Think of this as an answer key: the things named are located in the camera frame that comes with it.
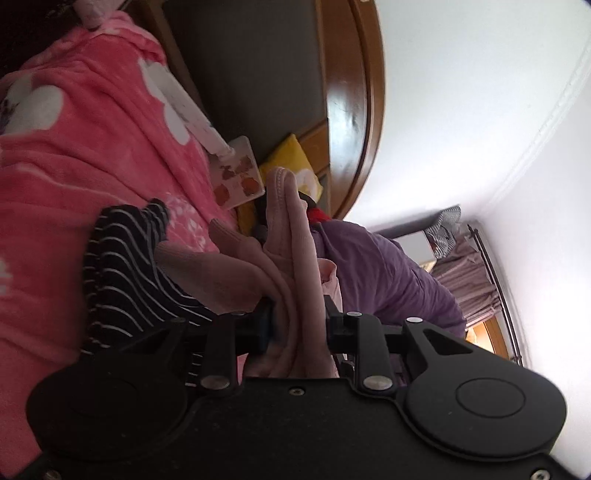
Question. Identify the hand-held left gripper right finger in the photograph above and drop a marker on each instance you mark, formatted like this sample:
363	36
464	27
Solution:
334	330

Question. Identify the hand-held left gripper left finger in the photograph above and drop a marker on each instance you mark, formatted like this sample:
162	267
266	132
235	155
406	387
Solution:
264	327

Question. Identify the light pink sweatshirt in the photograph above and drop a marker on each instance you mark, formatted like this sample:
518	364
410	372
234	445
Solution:
295	240

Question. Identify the purple quilt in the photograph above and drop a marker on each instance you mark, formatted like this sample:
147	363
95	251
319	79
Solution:
392	277

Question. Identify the grey white cabinet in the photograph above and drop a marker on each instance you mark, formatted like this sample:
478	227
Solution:
411	244

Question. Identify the red quilt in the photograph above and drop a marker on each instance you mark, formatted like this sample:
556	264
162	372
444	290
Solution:
318	215

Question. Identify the mauve curtain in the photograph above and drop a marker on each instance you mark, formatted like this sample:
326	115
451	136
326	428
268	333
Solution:
466	281

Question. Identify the grey checked cloth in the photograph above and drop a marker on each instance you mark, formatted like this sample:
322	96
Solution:
443	230

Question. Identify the black white striped garment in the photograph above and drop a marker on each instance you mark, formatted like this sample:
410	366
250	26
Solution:
120	277

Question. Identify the printed white box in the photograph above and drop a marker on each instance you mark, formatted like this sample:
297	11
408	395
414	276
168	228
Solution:
238	175

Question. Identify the dark curtain rod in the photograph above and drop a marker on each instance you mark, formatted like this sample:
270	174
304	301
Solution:
496	286

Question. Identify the yellow pillow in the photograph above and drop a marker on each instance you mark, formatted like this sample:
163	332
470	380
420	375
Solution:
286	157

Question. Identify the wooden headboard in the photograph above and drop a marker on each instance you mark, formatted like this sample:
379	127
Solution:
351	92

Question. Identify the pink floral blanket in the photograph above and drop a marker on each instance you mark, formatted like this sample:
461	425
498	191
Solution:
69	161

